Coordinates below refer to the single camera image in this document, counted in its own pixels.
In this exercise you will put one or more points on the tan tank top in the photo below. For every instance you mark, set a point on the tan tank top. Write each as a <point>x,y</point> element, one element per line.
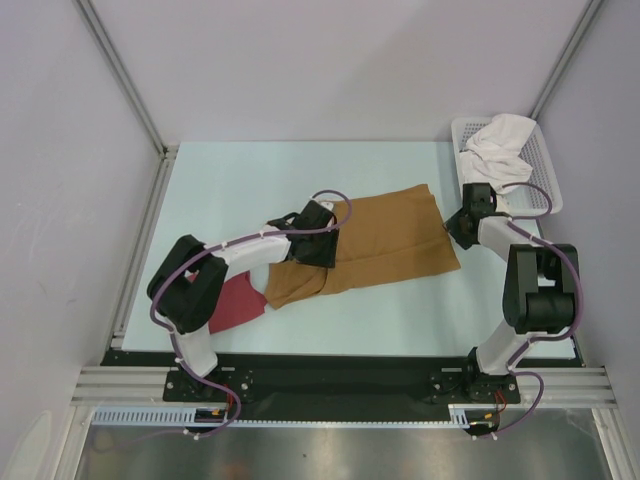
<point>389,238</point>

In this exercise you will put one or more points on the white plastic basket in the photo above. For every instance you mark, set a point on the white plastic basket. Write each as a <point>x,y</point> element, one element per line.
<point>532,198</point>

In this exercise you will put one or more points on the white cable duct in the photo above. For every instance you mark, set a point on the white cable duct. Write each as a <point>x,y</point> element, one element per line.
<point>205,417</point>

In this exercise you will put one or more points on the right aluminium frame post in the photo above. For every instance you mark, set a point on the right aluminium frame post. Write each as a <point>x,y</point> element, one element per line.
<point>578,36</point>

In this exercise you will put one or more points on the aluminium frame post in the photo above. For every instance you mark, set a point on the aluminium frame post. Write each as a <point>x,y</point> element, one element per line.
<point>578,36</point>
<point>165,155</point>

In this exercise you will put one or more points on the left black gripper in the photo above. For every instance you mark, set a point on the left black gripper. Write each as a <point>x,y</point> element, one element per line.
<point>326,257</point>

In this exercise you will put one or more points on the red tank top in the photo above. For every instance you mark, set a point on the red tank top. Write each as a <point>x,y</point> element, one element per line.
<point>239,302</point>

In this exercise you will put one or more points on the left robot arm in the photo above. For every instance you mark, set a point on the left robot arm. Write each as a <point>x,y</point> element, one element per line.
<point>196,281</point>

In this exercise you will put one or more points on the left aluminium frame post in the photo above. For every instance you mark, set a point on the left aluminium frame post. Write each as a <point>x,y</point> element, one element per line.
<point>165,155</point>

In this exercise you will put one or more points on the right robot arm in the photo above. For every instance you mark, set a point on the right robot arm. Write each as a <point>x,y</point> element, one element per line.
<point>542,295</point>

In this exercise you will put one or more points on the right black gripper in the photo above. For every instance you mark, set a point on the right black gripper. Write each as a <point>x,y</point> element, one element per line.
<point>453,224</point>

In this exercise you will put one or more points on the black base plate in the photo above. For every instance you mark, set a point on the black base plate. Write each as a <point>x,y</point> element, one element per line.
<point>307,388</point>

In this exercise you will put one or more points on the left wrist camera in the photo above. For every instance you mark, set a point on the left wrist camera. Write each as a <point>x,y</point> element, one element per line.
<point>328,205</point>

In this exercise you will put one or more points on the white tank top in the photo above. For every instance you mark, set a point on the white tank top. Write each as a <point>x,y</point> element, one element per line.
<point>492,154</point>

